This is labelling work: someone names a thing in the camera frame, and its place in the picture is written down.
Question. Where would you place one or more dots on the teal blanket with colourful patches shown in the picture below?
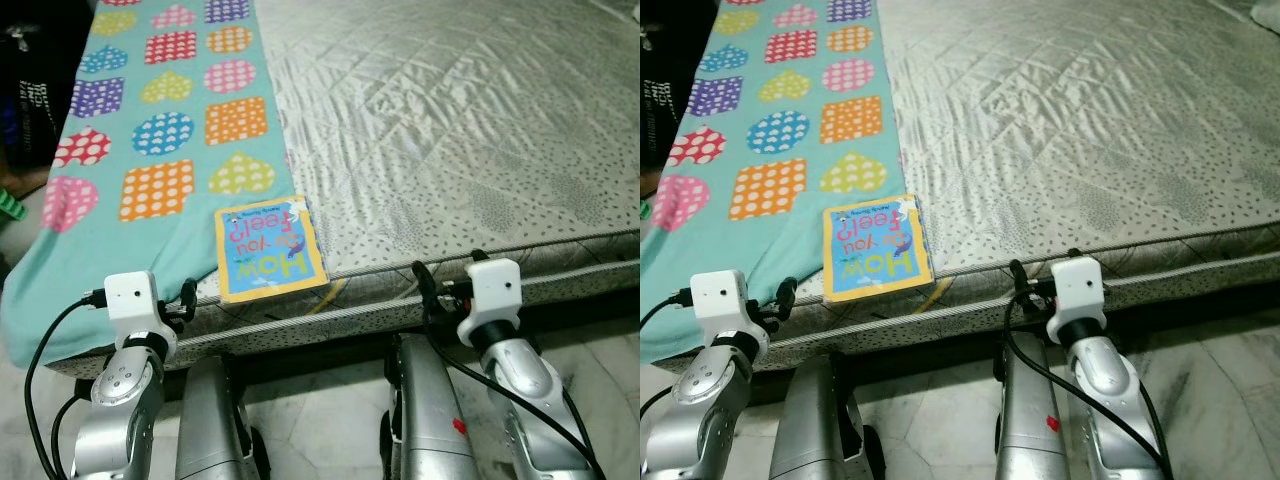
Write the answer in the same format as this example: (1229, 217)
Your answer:
(670, 300)
(50, 285)

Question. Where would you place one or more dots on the black bag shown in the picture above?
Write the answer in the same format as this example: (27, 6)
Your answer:
(40, 110)
(665, 100)

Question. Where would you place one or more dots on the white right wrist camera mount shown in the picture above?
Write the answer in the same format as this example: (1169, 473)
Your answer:
(1077, 287)
(495, 288)

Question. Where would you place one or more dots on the grey quilted mattress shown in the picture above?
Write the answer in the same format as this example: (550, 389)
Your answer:
(450, 120)
(1060, 120)

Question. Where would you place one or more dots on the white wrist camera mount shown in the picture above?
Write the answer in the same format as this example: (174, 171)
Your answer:
(720, 300)
(495, 288)
(132, 300)
(1077, 287)

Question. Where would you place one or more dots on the silver left robot leg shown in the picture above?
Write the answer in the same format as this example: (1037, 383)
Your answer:
(215, 430)
(820, 430)

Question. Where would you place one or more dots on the dark bed base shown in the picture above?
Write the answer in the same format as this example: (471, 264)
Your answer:
(350, 345)
(950, 345)

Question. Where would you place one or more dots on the white pillow with tree print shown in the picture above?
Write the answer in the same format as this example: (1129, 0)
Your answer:
(1262, 8)

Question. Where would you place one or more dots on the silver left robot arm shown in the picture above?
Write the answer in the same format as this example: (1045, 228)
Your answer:
(700, 410)
(120, 410)

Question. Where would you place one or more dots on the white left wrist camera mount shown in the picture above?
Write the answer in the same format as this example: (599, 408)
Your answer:
(132, 300)
(720, 300)

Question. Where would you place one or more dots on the blue yellow children's book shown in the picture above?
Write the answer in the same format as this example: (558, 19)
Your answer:
(878, 250)
(270, 250)

